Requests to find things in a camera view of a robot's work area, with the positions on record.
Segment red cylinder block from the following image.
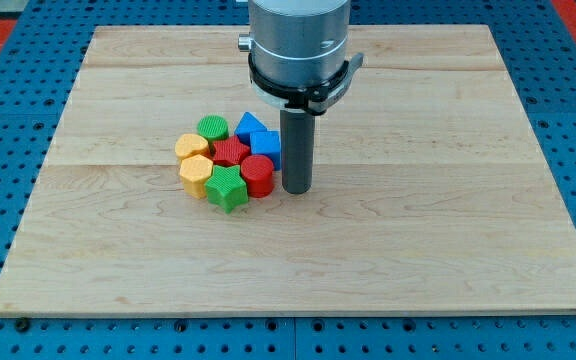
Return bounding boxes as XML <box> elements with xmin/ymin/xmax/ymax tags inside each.
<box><xmin>241</xmin><ymin>155</ymin><xmax>274</xmax><ymax>198</ymax></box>

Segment light wooden board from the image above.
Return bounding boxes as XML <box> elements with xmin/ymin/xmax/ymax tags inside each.
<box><xmin>0</xmin><ymin>25</ymin><xmax>576</xmax><ymax>318</ymax></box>

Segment yellow heart block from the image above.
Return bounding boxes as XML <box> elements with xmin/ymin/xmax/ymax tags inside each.
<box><xmin>174</xmin><ymin>133</ymin><xmax>211</xmax><ymax>163</ymax></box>

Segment red star block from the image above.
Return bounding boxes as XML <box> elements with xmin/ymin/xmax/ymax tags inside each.
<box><xmin>213</xmin><ymin>136</ymin><xmax>251</xmax><ymax>167</ymax></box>

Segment blue cube block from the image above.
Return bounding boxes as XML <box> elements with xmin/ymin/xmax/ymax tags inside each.
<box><xmin>250</xmin><ymin>131</ymin><xmax>281</xmax><ymax>171</ymax></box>

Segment black clamp ring with lever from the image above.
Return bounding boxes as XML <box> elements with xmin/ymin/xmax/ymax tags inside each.
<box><xmin>247</xmin><ymin>51</ymin><xmax>365</xmax><ymax>117</ymax></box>

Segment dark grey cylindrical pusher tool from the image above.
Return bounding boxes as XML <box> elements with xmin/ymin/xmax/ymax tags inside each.
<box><xmin>280</xmin><ymin>111</ymin><xmax>315</xmax><ymax>194</ymax></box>

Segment yellow hexagon block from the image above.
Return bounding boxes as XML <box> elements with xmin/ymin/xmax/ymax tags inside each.
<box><xmin>179</xmin><ymin>155</ymin><xmax>213</xmax><ymax>199</ymax></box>

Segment green cylinder block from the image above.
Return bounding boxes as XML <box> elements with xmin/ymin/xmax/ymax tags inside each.
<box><xmin>197</xmin><ymin>115</ymin><xmax>229</xmax><ymax>144</ymax></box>

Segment blue triangle block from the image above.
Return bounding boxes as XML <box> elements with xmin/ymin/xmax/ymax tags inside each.
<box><xmin>234</xmin><ymin>112</ymin><xmax>267</xmax><ymax>145</ymax></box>

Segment green star block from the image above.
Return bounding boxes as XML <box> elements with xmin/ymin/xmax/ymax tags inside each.
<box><xmin>204</xmin><ymin>165</ymin><xmax>249</xmax><ymax>213</ymax></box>

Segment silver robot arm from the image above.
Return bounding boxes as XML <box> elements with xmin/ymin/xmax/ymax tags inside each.
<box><xmin>238</xmin><ymin>0</ymin><xmax>350</xmax><ymax>88</ymax></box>

